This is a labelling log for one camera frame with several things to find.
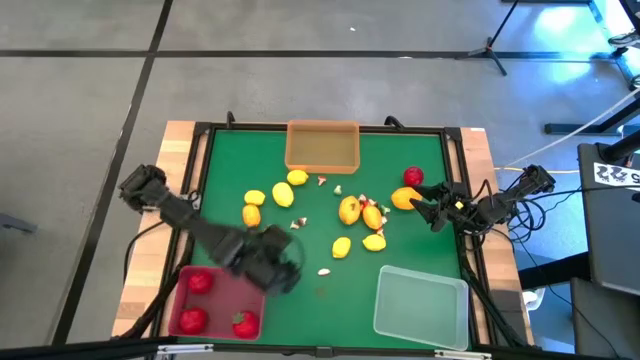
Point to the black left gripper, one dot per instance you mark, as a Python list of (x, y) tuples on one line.
[(257, 255)]

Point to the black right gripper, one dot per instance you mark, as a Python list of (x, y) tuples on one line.
[(452, 210)]

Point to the orange toy citrus fruit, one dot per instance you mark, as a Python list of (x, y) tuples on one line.
[(251, 215), (372, 217), (404, 198), (349, 210)]

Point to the small pink-capped toy mushroom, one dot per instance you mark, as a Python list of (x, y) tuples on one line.
[(322, 180)]

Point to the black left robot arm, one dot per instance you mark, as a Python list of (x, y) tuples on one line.
[(185, 212)]

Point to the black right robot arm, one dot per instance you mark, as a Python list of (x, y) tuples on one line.
[(500, 207)]

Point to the green table mat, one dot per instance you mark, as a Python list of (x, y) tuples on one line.
[(300, 305)]

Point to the pink-red plastic basket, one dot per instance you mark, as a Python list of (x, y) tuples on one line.
[(225, 300)]

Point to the clear plastic basket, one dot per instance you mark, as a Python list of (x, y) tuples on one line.
[(420, 310)]

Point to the orange plastic basket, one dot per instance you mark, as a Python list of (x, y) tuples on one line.
[(322, 147)]

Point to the black floor stand base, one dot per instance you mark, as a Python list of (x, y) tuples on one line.
[(570, 129)]

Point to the black tripod stand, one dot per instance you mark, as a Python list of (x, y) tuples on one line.
[(487, 50)]

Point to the black cart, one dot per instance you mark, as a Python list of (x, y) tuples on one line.
[(610, 240)]

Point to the white printed label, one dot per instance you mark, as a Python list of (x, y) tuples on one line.
[(617, 175)]

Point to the black equipment case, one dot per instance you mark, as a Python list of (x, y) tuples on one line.
[(605, 325)]

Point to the grey floor stand foot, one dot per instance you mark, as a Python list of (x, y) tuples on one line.
[(15, 223)]

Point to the black frame clamp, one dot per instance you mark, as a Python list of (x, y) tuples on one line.
[(230, 119), (394, 121)]

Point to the silver frame bracket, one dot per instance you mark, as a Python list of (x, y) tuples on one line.
[(462, 354), (185, 348)]

